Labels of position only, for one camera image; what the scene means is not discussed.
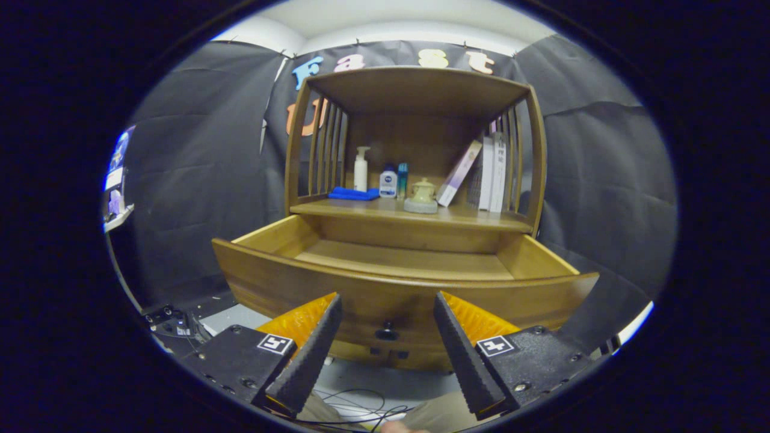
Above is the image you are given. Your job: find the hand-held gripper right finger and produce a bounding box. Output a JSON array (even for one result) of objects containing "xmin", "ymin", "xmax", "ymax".
[{"xmin": 433, "ymin": 291, "xmax": 596, "ymax": 422}]

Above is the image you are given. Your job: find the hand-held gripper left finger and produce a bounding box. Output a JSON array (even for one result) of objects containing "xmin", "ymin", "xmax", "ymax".
[{"xmin": 180, "ymin": 293, "xmax": 343, "ymax": 419}]

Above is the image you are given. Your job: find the wooden drawer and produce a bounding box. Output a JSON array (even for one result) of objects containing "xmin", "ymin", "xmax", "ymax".
[{"xmin": 212, "ymin": 213, "xmax": 600, "ymax": 361}]

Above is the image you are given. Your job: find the pale green scrubbing brush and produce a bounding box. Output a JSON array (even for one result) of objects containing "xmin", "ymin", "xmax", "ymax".
[{"xmin": 403, "ymin": 194, "xmax": 439, "ymax": 215}]

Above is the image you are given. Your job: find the wooden countertop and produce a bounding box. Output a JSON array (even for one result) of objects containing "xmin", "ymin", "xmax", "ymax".
[{"xmin": 290, "ymin": 197, "xmax": 534, "ymax": 234}]

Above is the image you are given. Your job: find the wooden cabinet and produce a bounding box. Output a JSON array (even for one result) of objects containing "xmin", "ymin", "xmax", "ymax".
[{"xmin": 284, "ymin": 65, "xmax": 548, "ymax": 373}]

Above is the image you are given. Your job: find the blue folded cloth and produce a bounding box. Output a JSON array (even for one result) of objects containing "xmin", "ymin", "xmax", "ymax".
[{"xmin": 328, "ymin": 186, "xmax": 381, "ymax": 201}]

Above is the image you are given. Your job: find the purple and white box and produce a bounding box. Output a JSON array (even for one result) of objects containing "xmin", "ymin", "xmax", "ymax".
[{"xmin": 436, "ymin": 140, "xmax": 484, "ymax": 207}]

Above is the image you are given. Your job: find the white pump bottle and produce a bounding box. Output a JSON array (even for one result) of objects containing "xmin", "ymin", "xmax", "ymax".
[{"xmin": 353, "ymin": 146, "xmax": 371, "ymax": 193}]

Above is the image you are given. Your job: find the plain white book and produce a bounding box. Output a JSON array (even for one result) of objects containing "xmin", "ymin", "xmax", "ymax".
[{"xmin": 479, "ymin": 135, "xmax": 496, "ymax": 212}]

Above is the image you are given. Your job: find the white book black lettering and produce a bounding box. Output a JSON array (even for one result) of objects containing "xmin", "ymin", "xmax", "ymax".
[{"xmin": 490, "ymin": 132, "xmax": 508, "ymax": 213}]

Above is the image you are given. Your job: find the black floor cable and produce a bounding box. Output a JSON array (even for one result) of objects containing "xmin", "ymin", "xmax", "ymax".
[{"xmin": 310, "ymin": 388, "xmax": 417, "ymax": 432}]

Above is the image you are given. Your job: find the wall poster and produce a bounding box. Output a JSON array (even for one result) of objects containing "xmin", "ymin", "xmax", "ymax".
[{"xmin": 103, "ymin": 125, "xmax": 137, "ymax": 233}]

